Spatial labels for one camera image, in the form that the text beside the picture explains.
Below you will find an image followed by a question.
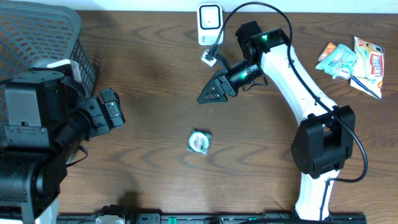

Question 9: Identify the orange white tissue pack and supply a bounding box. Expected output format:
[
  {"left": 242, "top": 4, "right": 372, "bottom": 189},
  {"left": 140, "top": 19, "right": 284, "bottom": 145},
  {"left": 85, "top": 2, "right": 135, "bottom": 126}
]
[{"left": 318, "top": 42, "right": 336, "bottom": 62}]

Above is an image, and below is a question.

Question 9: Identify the grey plastic mesh basket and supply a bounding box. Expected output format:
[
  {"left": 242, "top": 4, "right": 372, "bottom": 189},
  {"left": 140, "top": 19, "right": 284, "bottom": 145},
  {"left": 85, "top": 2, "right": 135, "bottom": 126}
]
[{"left": 1, "top": 1, "right": 97, "bottom": 127}]

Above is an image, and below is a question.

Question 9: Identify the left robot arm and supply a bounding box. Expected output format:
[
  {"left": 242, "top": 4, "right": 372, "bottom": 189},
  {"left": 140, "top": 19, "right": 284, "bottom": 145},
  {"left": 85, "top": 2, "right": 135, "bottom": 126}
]
[{"left": 1, "top": 59, "right": 126, "bottom": 223}]

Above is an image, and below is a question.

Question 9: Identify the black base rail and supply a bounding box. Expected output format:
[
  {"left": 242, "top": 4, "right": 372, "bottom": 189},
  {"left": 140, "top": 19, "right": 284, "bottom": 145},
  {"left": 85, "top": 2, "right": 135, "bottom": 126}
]
[{"left": 55, "top": 205, "right": 368, "bottom": 224}]

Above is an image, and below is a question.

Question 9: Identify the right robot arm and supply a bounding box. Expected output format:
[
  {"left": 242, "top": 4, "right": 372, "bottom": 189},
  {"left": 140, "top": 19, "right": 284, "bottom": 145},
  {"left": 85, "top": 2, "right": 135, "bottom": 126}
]
[{"left": 197, "top": 21, "right": 355, "bottom": 221}]

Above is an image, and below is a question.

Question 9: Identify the white blue snack bag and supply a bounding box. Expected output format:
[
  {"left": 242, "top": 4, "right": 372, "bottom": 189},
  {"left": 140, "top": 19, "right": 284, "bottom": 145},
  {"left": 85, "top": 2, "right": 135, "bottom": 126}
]
[{"left": 350, "top": 37, "right": 385, "bottom": 100}]

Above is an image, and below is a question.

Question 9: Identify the teal snack packet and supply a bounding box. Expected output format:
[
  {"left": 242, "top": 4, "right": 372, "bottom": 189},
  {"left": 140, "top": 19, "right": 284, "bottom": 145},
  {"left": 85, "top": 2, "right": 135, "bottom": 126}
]
[{"left": 315, "top": 44, "right": 358, "bottom": 79}]

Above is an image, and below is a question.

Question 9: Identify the green white tissue pack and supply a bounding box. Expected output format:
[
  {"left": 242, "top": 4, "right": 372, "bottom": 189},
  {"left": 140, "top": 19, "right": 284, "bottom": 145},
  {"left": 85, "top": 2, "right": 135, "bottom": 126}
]
[{"left": 338, "top": 67, "right": 352, "bottom": 80}]

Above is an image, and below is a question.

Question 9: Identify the white barcode scanner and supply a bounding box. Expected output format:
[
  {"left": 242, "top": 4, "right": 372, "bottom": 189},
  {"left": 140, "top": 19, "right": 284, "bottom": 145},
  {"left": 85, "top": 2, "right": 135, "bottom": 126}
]
[{"left": 197, "top": 2, "right": 223, "bottom": 46}]

